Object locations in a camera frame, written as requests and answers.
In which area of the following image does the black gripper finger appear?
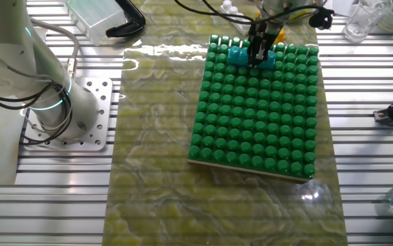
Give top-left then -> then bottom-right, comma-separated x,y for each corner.
247,33 -> 268,68
267,33 -> 281,52

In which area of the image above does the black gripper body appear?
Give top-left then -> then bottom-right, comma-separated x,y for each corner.
249,15 -> 284,38

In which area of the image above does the teal four-stud brick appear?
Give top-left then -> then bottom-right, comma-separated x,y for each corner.
228,46 -> 277,71

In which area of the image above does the white four-stud brick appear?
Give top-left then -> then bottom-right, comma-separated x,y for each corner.
219,0 -> 255,27

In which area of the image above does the green studded baseplate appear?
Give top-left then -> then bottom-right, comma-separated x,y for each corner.
187,33 -> 320,184

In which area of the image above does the clear glass cup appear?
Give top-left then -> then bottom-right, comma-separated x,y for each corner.
342,0 -> 393,42

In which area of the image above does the black C-clamp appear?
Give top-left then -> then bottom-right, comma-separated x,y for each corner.
105,0 -> 146,38

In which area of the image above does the green marble pattern mat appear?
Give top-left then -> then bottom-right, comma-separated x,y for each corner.
102,0 -> 349,246

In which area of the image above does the translucent plastic box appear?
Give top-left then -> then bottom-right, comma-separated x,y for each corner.
62,0 -> 127,47

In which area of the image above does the black camera cable with plug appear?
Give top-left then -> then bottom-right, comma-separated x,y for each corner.
174,0 -> 336,30

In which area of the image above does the aluminium arm base plate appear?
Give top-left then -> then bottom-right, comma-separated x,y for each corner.
21,77 -> 113,152

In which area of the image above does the gray arm power cable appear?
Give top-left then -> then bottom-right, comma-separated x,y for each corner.
30,16 -> 81,80

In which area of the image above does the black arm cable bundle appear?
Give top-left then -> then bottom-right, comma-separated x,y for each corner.
0,40 -> 74,146

